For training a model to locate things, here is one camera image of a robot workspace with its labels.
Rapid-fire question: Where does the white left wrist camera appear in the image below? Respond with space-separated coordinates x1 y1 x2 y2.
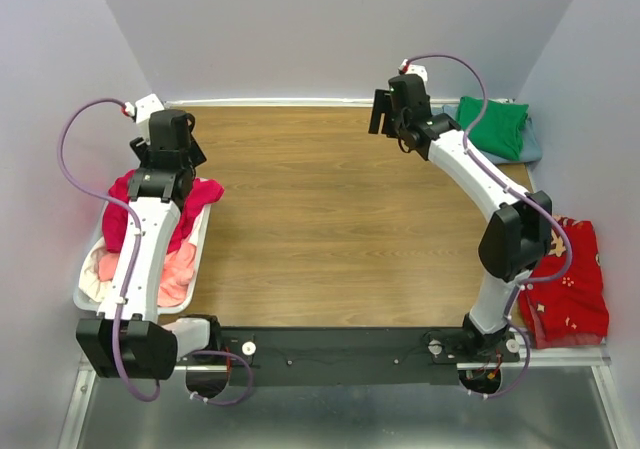
122 94 165 143

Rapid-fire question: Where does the white laundry basket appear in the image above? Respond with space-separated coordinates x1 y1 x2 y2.
73 198 211 320

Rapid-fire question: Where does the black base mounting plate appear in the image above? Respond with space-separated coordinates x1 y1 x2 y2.
178 327 520 387

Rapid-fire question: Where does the red patterned folded t shirt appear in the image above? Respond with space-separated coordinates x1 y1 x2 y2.
518 216 609 349

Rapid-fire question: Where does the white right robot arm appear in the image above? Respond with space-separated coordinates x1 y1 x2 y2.
368 73 552 361

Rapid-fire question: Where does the white cream garment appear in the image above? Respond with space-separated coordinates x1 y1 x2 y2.
79 211 204 303

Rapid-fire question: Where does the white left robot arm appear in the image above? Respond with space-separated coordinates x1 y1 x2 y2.
76 109 224 381

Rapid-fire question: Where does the aluminium frame rail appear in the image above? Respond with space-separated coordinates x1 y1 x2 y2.
57 346 626 449

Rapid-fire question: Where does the peach pink garment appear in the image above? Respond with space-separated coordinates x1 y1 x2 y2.
98 241 197 307

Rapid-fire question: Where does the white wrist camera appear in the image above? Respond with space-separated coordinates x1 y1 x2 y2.
122 94 165 143
398 59 429 84

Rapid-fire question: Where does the green folded t shirt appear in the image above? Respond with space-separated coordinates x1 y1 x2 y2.
469 100 529 161

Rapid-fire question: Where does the grey blue folded t shirt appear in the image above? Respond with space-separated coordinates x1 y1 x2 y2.
432 104 543 165

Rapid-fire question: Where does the magenta t shirt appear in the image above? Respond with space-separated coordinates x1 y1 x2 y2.
101 170 224 253

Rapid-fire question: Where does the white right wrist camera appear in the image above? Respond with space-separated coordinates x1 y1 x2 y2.
398 59 429 84

